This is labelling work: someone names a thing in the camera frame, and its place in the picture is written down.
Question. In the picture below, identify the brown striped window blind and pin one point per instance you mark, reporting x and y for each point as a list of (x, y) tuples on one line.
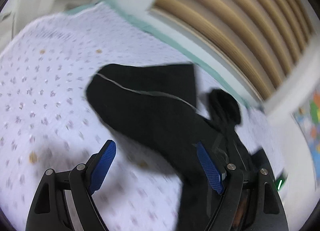
[(263, 40)]

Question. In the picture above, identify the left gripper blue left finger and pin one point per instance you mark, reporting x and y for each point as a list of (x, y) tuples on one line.
[(98, 168)]

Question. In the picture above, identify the floral white bed quilt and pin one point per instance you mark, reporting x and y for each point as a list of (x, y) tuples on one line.
[(50, 133)]

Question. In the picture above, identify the black jacket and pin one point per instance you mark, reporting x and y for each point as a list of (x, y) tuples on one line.
[(156, 107)]

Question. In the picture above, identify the colourful wall map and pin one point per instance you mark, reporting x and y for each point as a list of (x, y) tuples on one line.
[(307, 118)]

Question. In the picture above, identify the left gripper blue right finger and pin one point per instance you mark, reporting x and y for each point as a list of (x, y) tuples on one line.
[(210, 169)]

